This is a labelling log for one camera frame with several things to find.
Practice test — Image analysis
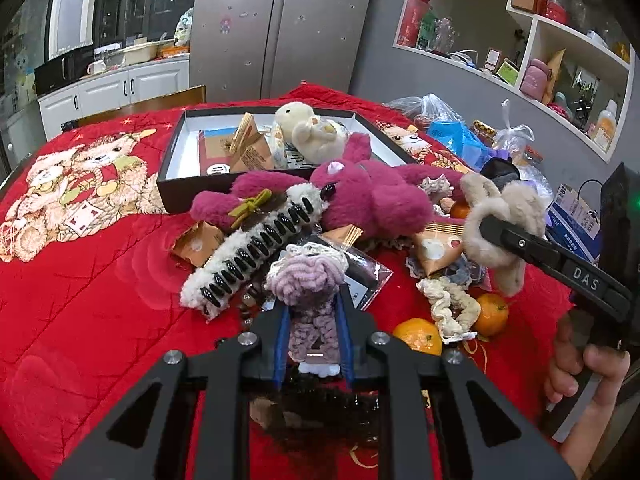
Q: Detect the pink container on shelf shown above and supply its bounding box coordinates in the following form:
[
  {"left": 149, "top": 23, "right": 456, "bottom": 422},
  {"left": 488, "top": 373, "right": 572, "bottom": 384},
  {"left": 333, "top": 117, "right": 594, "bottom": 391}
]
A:
[{"left": 520, "top": 58, "right": 552, "bottom": 102}]

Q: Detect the clear plastic bag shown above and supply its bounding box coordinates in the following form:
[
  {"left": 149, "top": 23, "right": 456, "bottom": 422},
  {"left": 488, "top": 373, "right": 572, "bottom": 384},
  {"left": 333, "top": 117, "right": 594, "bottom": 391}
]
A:
[{"left": 492, "top": 99, "right": 535, "bottom": 159}]

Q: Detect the white wall shelf unit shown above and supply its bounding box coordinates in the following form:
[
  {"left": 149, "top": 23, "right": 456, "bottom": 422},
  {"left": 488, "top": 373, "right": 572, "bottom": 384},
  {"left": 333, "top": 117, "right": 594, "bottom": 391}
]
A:
[{"left": 393, "top": 0, "right": 639, "bottom": 162}]

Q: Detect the clear packaged hair accessory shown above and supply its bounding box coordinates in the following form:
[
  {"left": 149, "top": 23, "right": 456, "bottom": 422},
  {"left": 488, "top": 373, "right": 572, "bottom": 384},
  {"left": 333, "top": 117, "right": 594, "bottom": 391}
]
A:
[{"left": 322, "top": 240, "right": 393, "bottom": 311}]

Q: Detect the black white fuzzy hair clip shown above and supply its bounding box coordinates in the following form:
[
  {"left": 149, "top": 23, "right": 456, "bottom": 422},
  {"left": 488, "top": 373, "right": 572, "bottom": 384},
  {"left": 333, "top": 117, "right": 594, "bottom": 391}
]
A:
[{"left": 180, "top": 183, "right": 329, "bottom": 320}]

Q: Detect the blue white cardboard box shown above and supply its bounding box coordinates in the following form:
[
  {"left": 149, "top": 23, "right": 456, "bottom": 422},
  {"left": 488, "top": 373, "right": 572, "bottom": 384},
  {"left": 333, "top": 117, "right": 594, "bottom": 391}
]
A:
[{"left": 547, "top": 184, "right": 602, "bottom": 263}]

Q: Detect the dark brown plush wreath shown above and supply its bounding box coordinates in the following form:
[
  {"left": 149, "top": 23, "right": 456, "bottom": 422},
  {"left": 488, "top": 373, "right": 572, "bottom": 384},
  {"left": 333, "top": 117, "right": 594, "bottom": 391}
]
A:
[{"left": 248, "top": 377, "right": 381, "bottom": 446}]

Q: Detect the magenta plush bear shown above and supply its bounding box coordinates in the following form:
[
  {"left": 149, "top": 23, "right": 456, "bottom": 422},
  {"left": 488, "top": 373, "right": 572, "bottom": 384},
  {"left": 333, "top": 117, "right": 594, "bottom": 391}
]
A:
[{"left": 190, "top": 133, "right": 463, "bottom": 238}]

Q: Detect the orange triangular snack packet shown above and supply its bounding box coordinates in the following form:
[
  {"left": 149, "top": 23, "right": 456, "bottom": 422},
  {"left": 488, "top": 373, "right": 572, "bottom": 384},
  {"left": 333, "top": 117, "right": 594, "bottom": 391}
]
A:
[{"left": 229, "top": 113, "right": 274, "bottom": 172}]

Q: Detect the red box on shelf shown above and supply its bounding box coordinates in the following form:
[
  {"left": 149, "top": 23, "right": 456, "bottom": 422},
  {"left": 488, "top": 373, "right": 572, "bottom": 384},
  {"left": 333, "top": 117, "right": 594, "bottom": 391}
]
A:
[{"left": 396, "top": 0, "right": 431, "bottom": 48}]

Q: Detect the purple cloth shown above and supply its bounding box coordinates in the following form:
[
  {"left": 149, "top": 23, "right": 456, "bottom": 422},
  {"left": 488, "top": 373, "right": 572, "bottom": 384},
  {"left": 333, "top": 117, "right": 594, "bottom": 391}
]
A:
[{"left": 482, "top": 148, "right": 521, "bottom": 181}]

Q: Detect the orange tangerine left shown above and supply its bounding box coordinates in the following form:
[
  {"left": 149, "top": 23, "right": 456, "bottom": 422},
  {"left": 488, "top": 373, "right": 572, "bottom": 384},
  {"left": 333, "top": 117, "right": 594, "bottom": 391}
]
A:
[{"left": 393, "top": 318, "right": 442, "bottom": 356}]

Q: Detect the black shallow gift box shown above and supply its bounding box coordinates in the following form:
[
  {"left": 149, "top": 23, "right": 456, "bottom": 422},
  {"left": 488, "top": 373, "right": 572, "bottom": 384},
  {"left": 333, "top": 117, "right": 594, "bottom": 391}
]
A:
[{"left": 157, "top": 106, "right": 414, "bottom": 214}]

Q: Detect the black microwave oven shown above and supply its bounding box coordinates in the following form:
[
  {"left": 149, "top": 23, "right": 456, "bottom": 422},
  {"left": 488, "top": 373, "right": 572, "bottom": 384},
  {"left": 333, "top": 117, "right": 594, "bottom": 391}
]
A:
[{"left": 34, "top": 44, "right": 94, "bottom": 96}]

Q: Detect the orange tangerine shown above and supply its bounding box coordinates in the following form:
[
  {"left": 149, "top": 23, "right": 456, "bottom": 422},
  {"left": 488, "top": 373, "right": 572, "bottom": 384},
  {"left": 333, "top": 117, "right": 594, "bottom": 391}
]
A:
[
  {"left": 393, "top": 318, "right": 442, "bottom": 356},
  {"left": 473, "top": 292, "right": 509, "bottom": 338}
]

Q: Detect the blue plastic bag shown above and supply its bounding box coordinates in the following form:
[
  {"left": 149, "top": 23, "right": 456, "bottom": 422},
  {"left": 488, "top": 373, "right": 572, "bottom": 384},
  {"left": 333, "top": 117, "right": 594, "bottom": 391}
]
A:
[{"left": 427, "top": 122, "right": 491, "bottom": 171}]

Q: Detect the wooden chair back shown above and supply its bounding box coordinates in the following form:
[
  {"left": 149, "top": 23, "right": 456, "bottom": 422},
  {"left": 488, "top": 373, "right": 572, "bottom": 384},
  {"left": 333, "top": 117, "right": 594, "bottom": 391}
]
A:
[{"left": 61, "top": 84, "right": 207, "bottom": 132}]

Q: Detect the white kitchen cabinet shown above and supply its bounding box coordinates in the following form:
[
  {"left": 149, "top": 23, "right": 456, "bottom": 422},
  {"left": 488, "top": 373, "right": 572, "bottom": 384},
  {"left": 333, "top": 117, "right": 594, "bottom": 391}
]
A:
[{"left": 38, "top": 54, "right": 190, "bottom": 141}]

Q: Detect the cream lace scrunchie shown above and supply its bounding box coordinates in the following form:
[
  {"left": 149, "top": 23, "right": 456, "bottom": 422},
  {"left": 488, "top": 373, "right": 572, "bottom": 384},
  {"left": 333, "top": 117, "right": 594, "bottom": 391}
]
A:
[{"left": 416, "top": 278, "right": 480, "bottom": 344}]

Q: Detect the pink knitted scrunchie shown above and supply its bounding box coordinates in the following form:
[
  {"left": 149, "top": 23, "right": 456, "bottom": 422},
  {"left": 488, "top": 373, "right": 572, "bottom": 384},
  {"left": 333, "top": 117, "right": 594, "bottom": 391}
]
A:
[{"left": 266, "top": 242, "right": 348, "bottom": 378}]

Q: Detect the white plush lamb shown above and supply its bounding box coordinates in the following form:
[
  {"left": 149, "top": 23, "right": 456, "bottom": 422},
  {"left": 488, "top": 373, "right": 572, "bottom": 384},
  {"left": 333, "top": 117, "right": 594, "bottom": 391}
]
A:
[{"left": 274, "top": 101, "right": 349, "bottom": 166}]

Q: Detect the person right hand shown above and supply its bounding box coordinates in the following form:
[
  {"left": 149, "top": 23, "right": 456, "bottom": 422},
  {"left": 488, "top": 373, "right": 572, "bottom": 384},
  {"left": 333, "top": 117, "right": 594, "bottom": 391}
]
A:
[{"left": 543, "top": 311, "right": 633, "bottom": 478}]

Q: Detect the red teddy bear blanket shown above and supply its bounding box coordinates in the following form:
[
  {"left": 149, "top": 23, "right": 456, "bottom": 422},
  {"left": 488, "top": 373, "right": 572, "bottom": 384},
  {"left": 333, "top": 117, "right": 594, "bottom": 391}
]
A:
[{"left": 1, "top": 84, "right": 570, "bottom": 479}]

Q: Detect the orange tangerine right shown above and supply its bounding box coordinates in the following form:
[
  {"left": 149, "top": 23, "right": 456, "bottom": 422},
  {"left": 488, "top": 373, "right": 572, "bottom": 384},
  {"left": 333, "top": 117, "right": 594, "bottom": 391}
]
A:
[{"left": 473, "top": 292, "right": 509, "bottom": 338}]

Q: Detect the silver double-door refrigerator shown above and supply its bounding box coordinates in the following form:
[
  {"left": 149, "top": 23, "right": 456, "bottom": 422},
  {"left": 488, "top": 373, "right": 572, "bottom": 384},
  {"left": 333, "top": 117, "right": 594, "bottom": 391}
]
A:
[{"left": 189, "top": 0, "right": 369, "bottom": 103}]

